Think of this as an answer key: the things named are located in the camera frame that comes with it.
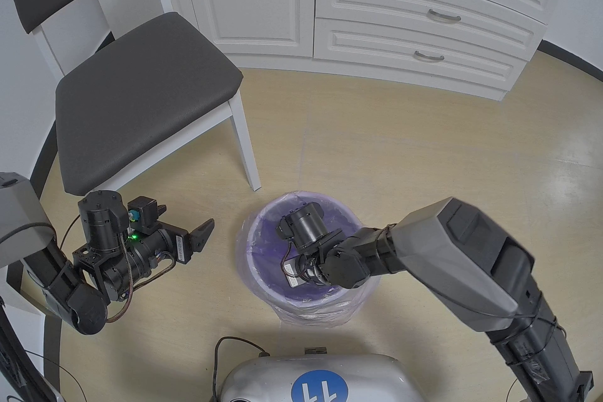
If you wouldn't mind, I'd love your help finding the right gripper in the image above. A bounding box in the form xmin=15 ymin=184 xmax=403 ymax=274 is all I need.
xmin=284 ymin=255 xmax=328 ymax=290

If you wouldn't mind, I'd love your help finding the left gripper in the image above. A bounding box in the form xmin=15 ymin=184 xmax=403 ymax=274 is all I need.
xmin=101 ymin=203 xmax=216 ymax=292

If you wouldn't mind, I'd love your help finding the purple plastic bag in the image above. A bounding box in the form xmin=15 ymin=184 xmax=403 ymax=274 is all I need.
xmin=239 ymin=190 xmax=382 ymax=329

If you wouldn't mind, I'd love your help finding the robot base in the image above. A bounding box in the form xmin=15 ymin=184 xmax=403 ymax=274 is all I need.
xmin=221 ymin=346 xmax=418 ymax=402

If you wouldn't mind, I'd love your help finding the white chair grey seat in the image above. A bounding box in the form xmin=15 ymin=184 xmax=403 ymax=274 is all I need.
xmin=10 ymin=0 xmax=262 ymax=193

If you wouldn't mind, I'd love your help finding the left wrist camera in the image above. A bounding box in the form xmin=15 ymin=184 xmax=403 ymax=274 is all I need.
xmin=126 ymin=197 xmax=160 ymax=235

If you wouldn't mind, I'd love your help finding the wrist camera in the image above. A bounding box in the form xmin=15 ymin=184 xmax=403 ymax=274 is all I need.
xmin=126 ymin=197 xmax=160 ymax=235
xmin=275 ymin=215 xmax=296 ymax=246

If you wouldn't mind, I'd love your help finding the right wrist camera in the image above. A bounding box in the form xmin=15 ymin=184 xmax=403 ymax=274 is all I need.
xmin=275 ymin=215 xmax=296 ymax=246

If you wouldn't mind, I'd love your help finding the black cable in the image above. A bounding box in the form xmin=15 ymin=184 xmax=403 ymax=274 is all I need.
xmin=213 ymin=336 xmax=270 ymax=402
xmin=19 ymin=349 xmax=80 ymax=402

